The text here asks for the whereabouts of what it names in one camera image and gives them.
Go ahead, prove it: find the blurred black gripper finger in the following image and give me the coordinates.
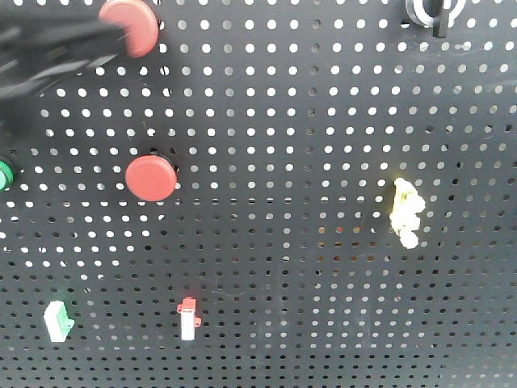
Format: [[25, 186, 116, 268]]
[[1, 2, 126, 101]]

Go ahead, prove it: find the red mushroom button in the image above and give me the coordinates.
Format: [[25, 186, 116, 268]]
[[99, 0, 159, 58], [124, 154, 177, 201]]

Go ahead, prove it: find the black rotary toggle switch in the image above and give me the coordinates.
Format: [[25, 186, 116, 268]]
[[405, 0, 466, 38]]

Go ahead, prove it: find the green push button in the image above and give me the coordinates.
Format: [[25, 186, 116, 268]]
[[0, 159, 15, 192]]

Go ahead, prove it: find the green-white contact block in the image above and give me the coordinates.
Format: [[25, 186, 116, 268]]
[[44, 301, 74, 343]]

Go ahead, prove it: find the black perforated pegboard panel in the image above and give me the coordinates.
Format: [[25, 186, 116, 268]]
[[1, 1, 516, 387]]

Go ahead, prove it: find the red-white contact block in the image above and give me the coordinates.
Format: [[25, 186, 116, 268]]
[[176, 297, 202, 341]]

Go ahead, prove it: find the yellow-white contact block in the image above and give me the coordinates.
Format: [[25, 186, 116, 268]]
[[389, 177, 426, 249]]

